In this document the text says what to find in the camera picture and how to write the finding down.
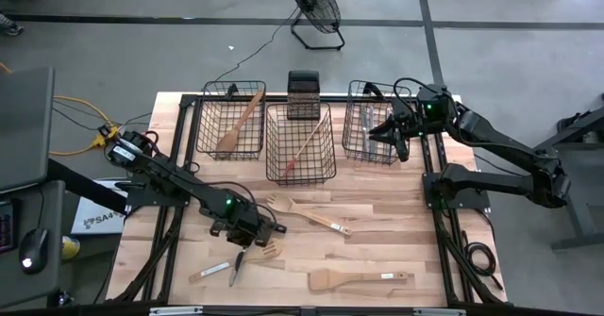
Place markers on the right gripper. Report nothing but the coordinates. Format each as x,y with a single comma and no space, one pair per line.
409,125

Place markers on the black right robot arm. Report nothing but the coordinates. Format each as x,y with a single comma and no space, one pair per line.
500,146

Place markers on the wooden spork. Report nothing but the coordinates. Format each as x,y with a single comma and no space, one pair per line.
283,204

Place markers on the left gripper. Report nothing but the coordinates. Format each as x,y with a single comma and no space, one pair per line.
245,231

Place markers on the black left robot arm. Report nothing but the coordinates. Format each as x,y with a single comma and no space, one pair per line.
179,184

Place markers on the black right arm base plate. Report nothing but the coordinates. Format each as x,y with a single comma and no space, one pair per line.
472,202

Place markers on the black metal table frame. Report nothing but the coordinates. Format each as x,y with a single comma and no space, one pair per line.
427,101

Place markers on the silver aluminium bar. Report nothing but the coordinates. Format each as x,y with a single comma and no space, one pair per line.
174,311
439,312

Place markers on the black floor fan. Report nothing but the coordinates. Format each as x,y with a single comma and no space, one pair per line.
313,0

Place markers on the black metal bar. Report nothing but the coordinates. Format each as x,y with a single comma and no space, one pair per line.
85,186

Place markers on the yellow cup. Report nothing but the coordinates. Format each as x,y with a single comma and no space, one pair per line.
71,249

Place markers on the black basket clip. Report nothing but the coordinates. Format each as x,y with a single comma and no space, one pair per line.
373,89
231,89

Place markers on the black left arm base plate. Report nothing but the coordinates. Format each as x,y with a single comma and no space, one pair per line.
141,195

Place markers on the black metal stand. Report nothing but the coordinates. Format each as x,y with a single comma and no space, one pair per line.
580,239

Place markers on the black office desk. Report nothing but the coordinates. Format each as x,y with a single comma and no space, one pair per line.
52,212

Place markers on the black computer mouse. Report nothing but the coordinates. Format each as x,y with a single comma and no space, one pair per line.
35,247

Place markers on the yellow black power strip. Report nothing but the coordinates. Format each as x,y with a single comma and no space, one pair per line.
101,139

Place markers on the wooden spoon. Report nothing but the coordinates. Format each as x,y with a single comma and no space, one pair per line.
227,141

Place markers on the slotted wooden spatula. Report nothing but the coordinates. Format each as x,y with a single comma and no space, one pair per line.
271,251

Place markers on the black keyboard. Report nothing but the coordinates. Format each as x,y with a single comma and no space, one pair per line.
7,226

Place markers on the grey computer monitor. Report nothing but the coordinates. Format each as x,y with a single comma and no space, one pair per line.
23,127

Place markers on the white cardboard box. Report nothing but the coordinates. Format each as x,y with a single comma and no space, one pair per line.
94,221

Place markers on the person's foot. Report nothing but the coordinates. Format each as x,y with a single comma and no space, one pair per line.
10,26

